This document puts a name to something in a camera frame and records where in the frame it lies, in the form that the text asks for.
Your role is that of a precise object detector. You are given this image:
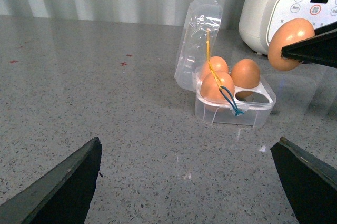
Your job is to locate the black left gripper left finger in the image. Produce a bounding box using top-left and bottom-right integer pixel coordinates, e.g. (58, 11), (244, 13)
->
(1, 137), (102, 223)

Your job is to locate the brown egg carried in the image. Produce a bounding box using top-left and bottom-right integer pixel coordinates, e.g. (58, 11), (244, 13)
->
(267, 18), (315, 71)

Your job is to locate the brown egg back left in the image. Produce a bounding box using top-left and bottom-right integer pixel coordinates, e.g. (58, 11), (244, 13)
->
(200, 56), (229, 81)

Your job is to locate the brown egg back right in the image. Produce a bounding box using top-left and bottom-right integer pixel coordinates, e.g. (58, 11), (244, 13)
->
(230, 59), (260, 89)

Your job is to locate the brown egg front left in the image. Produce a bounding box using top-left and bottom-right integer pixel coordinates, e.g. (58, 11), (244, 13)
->
(200, 71), (235, 104)

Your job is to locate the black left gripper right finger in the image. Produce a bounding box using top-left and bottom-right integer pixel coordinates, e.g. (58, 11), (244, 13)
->
(271, 137), (336, 223)

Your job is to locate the clear plastic egg box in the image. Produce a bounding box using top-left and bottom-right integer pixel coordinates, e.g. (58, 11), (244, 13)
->
(174, 0), (276, 128)

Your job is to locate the brown egg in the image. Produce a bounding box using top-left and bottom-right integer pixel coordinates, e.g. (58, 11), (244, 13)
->
(230, 59), (260, 89)
(200, 71), (235, 104)
(200, 56), (229, 81)

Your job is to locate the blue rubber band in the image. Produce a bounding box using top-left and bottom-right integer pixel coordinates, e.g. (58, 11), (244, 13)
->
(219, 85), (244, 116)

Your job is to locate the white Joyoung soymilk maker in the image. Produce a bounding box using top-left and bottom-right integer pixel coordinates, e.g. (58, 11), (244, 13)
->
(239, 0), (336, 54)

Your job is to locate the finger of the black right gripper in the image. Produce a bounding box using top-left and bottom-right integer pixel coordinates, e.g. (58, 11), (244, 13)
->
(281, 22), (337, 68)

